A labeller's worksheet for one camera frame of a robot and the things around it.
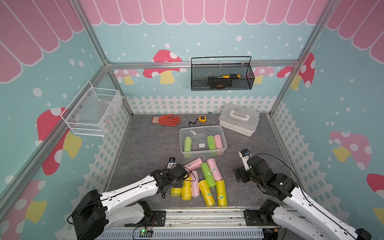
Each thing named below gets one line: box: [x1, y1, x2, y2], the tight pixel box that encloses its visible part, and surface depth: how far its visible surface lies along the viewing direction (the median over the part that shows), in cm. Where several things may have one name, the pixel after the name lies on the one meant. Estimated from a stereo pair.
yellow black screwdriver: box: [207, 74, 242, 80], surface depth 93 cm
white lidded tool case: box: [219, 103, 260, 137], surface depth 105 cm
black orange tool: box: [209, 84, 227, 89], surface depth 89 cm
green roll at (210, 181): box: [200, 162, 216, 189], surface depth 87 cm
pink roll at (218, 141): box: [213, 134, 223, 149], surface depth 102 cm
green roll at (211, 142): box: [207, 135, 216, 150], surface depth 100 cm
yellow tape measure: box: [198, 115, 208, 123], surface depth 118 cm
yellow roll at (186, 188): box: [181, 173, 192, 201], surface depth 82 cm
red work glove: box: [152, 114, 182, 127], surface depth 118 cm
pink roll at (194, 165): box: [184, 157, 203, 173], surface depth 91 cm
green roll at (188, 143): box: [184, 136, 193, 152], surface depth 101 cm
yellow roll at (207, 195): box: [198, 179, 215, 208], surface depth 81 cm
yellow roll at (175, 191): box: [170, 187, 182, 196], surface depth 81 cm
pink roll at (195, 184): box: [191, 170, 200, 198], surface depth 83 cm
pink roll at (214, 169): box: [206, 157, 223, 182], surface depth 89 cm
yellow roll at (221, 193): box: [216, 179, 228, 207], surface depth 81 cm
